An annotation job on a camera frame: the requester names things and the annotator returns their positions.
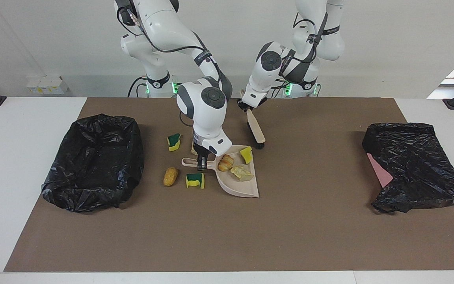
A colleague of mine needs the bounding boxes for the wide pale flaky pastry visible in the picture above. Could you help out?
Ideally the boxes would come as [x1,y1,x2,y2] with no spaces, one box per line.
[230,165,253,182]

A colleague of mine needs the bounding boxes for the small orange striped croissant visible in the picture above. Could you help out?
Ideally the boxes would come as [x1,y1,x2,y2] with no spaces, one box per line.
[218,154,235,172]

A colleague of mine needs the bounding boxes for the white wall socket box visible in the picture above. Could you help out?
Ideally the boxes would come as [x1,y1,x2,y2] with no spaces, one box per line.
[26,76,70,95]

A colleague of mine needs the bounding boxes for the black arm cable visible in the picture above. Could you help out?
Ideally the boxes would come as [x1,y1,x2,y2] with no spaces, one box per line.
[116,4,227,127]
[278,10,330,85]

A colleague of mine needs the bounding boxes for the open black bag-lined bin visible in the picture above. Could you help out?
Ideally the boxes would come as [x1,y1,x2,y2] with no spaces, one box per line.
[41,114,145,213]

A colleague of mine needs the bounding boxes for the black right base cable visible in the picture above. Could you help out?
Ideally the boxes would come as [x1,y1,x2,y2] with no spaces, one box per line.
[128,76,149,98]

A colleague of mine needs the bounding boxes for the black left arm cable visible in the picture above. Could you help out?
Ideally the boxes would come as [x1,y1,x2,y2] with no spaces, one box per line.
[278,10,330,85]

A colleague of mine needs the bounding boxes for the beige plastic dustpan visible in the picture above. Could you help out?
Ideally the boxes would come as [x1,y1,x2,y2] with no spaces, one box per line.
[181,145,260,198]

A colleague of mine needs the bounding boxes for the green yellow sponge piece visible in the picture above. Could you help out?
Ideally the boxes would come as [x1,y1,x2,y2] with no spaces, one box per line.
[167,133,182,152]

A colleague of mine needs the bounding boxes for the beige brush with black bristles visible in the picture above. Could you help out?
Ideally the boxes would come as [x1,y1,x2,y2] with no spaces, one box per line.
[240,89,267,149]

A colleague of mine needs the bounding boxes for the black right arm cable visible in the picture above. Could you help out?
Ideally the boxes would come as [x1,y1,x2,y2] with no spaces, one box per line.
[116,4,227,127]

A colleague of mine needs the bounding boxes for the brown table mat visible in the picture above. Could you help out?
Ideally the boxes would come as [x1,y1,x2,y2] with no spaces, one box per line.
[4,97,454,273]

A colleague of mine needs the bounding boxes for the pink bin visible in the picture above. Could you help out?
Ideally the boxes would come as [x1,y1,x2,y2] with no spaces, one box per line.
[367,153,394,188]

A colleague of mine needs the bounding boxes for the crumpled black trash bag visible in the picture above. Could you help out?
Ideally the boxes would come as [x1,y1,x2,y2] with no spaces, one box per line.
[362,122,454,214]

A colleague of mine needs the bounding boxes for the notched green yellow sponge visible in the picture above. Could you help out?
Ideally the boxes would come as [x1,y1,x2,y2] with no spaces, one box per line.
[185,172,205,189]

